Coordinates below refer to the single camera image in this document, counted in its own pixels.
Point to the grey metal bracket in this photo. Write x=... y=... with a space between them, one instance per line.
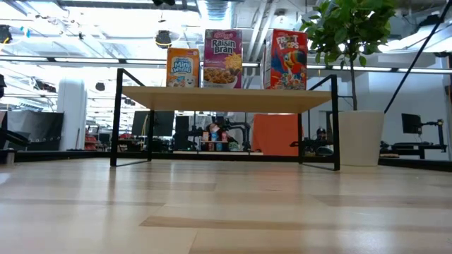
x=8 y=155

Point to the white round column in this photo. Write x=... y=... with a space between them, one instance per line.
x=72 y=116

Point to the white plant pot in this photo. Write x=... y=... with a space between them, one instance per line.
x=358 y=141

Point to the purple Raisin Bran cereal box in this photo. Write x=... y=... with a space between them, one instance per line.
x=223 y=56

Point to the green leafy plant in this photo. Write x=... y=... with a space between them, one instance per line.
x=346 y=31

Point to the red storage items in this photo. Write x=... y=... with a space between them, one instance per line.
x=90 y=143

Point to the black computer monitor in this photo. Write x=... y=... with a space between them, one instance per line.
x=162 y=123

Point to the thin black diagonal pole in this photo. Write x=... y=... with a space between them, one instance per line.
x=417 y=56

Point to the distant small wooden shelf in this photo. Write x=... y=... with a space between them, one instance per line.
x=213 y=142

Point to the black dome camera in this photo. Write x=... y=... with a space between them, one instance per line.
x=163 y=39

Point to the black office desk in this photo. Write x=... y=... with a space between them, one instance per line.
x=413 y=147

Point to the black round speaker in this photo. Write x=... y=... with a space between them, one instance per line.
x=100 y=86

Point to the dark curtain panel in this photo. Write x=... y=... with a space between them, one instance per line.
x=42 y=123

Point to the long linear light strip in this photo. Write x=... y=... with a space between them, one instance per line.
x=88 y=60

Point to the silver ventilation duct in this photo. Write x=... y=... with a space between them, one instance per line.
x=216 y=10

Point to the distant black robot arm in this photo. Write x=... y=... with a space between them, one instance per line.
x=247 y=137

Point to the wooden shelf black metal legs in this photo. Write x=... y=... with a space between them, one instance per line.
x=226 y=100

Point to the orange partition panel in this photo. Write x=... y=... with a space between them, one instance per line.
x=273 y=135

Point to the black computer tower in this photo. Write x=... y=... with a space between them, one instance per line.
x=182 y=132

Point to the black monitor on arm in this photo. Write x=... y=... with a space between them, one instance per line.
x=411 y=123

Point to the orange Mini Wheats cereal box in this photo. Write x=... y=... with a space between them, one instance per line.
x=183 y=67

